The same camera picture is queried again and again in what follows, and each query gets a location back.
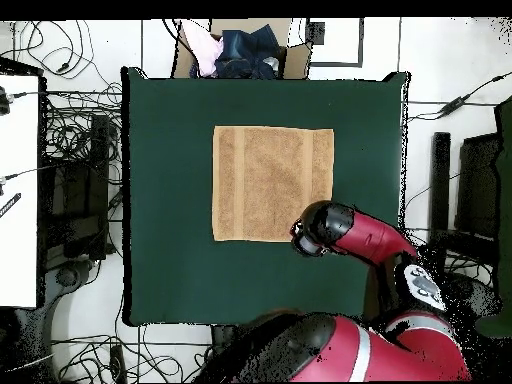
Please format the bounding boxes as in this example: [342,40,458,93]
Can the white desk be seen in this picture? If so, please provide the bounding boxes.
[0,73,41,309]

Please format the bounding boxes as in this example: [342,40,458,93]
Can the orange-brown terry towel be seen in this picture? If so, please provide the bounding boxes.
[211,125,336,243]

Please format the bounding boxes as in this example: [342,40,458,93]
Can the tangled black cables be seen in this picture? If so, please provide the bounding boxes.
[0,19,123,181]

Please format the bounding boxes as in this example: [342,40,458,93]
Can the black cable bundle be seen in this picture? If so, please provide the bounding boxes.
[415,229,495,287]

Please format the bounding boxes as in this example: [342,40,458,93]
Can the loose black floor cables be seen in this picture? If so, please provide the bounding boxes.
[51,325,213,383]

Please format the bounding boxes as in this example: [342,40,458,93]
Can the dark green table cloth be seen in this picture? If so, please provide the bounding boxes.
[121,66,409,327]

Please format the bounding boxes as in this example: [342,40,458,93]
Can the black power adapter with cable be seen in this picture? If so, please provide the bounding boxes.
[407,71,512,123]

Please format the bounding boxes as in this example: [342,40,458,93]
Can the pink garment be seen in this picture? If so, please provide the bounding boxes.
[181,21,225,78]

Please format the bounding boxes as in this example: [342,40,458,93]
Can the dark blue jeans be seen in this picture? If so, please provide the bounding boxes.
[215,24,283,80]

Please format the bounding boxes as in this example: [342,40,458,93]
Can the black equipment stand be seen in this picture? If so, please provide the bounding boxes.
[47,113,111,261]
[427,131,501,273]

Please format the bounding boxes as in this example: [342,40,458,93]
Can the black power strip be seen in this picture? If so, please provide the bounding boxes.
[109,343,128,383]

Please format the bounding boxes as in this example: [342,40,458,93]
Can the brown cardboard box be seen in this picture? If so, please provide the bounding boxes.
[172,18,313,80]

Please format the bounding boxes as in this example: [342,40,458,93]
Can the dark green fabric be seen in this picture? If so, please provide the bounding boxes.
[475,97,512,337]

